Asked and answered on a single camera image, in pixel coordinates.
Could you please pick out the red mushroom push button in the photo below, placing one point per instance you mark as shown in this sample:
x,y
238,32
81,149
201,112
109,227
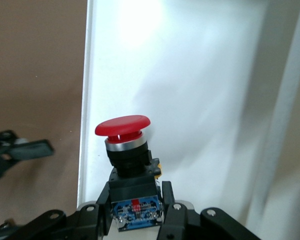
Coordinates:
x,y
125,130

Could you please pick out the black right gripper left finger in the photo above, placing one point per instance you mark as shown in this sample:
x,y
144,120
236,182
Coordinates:
x,y
90,220

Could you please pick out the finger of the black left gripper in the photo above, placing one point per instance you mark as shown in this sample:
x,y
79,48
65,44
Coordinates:
x,y
32,150

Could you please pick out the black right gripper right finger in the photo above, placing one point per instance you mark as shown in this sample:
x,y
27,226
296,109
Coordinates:
x,y
185,225

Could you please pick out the white cabinet drawer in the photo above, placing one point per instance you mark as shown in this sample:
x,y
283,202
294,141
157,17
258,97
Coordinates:
x,y
190,87

